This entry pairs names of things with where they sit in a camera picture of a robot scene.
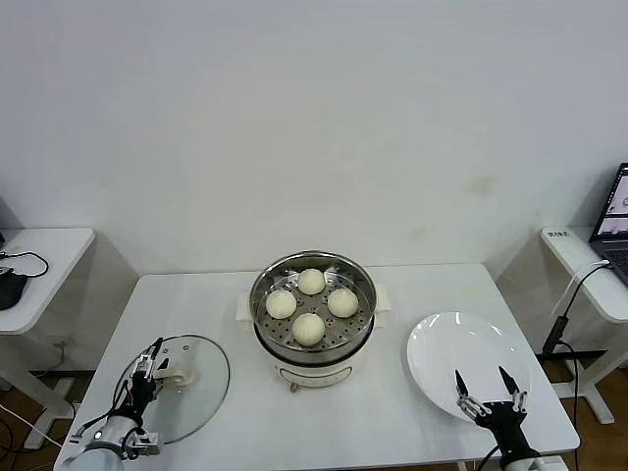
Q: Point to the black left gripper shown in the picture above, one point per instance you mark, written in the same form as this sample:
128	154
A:
140	392

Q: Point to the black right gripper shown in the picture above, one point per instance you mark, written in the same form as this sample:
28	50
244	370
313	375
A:
505	422

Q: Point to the round glass lid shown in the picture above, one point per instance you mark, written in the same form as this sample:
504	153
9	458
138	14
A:
206	392

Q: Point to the white steamed baozi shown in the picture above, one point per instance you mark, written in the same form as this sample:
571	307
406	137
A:
310	280
342	301
281	303
308	329

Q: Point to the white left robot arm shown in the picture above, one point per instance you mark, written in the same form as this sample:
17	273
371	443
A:
98	446

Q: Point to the stainless steel steamer basket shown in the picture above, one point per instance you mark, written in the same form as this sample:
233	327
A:
275	279

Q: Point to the large white plate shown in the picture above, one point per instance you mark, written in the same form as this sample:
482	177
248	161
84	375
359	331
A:
466	353

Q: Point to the black flat bar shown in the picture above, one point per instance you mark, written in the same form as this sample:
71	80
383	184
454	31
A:
591	354

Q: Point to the white side table with pouch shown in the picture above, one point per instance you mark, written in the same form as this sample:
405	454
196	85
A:
49	275

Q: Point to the cream electric cooker base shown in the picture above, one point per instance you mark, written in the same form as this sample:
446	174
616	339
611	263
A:
319	368

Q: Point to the small white label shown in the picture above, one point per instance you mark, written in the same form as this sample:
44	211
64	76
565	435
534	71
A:
559	234

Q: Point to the open grey laptop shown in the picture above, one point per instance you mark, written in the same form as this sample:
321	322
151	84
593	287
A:
619	196

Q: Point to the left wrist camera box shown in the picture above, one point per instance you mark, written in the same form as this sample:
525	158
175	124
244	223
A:
147	441

